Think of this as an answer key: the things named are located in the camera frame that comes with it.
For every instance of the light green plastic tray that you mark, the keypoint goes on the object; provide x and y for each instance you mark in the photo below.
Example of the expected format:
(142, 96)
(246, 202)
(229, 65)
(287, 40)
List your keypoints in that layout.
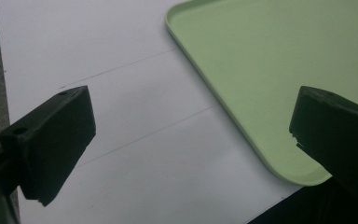
(270, 71)

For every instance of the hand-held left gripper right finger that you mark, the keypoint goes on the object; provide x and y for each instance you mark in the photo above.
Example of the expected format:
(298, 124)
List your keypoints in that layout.
(338, 137)

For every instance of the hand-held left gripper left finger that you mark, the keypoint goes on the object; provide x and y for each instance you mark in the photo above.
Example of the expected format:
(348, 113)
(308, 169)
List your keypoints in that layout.
(52, 146)

